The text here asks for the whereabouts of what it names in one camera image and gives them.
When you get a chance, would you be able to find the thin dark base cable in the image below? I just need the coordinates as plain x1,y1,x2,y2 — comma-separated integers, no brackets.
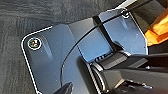
59,19,111,88

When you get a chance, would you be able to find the grey robot torso limb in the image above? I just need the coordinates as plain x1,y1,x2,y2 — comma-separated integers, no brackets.
78,49,168,94

